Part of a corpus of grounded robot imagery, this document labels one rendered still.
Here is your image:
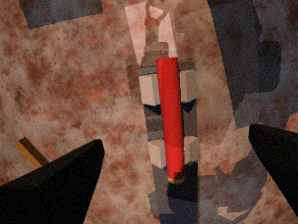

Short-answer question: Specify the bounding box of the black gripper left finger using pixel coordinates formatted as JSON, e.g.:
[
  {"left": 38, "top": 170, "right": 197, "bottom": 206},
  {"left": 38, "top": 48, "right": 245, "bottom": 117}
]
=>
[{"left": 0, "top": 140, "right": 105, "bottom": 224}]

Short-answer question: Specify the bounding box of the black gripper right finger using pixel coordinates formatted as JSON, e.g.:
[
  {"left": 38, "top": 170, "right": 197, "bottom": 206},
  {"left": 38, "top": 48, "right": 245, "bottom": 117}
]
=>
[{"left": 249, "top": 124, "right": 298, "bottom": 217}]

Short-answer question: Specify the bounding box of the red cylinder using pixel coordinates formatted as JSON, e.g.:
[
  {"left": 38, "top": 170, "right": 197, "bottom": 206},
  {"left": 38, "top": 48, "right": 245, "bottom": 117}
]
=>
[{"left": 156, "top": 57, "right": 185, "bottom": 184}]

